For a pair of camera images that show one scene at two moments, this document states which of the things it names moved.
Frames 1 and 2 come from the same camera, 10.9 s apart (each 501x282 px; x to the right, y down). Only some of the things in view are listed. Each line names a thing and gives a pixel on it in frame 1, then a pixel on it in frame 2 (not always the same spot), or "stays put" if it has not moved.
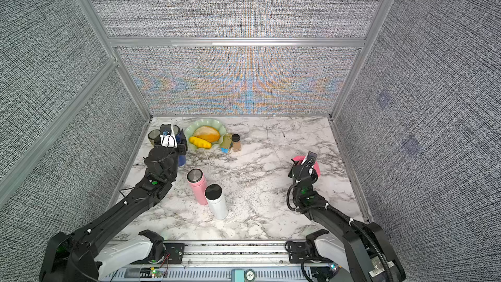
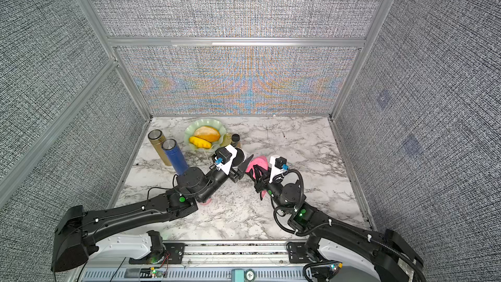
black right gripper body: [291, 173] to [262, 187]
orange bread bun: [207, 133] stays put
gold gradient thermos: [154, 136] stays put
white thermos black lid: [216, 201] to [240, 156]
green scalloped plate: [203, 134] stays put
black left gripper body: [173, 154] to [233, 176]
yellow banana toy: [199, 142] stays put
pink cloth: [299, 159] to [258, 160]
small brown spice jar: [237, 143] stays put
